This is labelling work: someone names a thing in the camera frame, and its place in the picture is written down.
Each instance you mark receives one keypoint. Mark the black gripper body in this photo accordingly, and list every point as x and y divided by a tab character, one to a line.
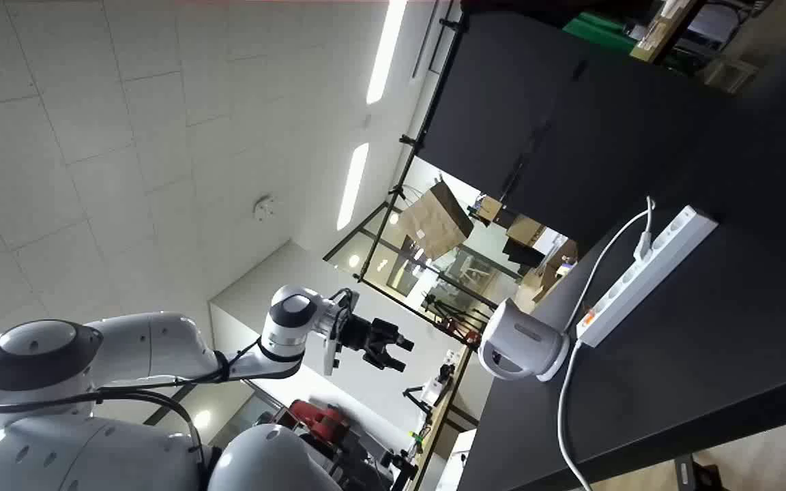
367	337

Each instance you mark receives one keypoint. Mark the black partition panel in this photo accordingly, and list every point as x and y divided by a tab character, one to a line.
555	127

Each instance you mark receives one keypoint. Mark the white electric kettle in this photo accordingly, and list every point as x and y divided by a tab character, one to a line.
518	346

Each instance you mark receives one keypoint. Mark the long ceiling light lower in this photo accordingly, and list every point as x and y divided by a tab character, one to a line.
354	183

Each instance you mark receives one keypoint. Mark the brown cardboard box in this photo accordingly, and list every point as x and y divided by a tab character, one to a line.
439	222

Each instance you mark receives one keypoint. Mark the white power strip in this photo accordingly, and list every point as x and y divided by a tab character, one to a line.
667	253

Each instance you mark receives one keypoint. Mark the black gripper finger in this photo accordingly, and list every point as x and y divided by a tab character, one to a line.
403	342
390	361

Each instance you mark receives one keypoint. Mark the long ceiling light upper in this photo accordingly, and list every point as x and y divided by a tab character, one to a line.
386	51

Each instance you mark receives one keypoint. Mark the red black equipment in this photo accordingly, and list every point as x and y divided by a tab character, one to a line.
343	449

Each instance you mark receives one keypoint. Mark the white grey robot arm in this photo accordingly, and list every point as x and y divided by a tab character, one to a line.
54	373

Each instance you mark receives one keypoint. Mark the long ceiling light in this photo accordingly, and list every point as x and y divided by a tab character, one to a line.
386	51
354	183

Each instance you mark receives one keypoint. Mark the green box on shelf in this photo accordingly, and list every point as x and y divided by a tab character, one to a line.
601	31

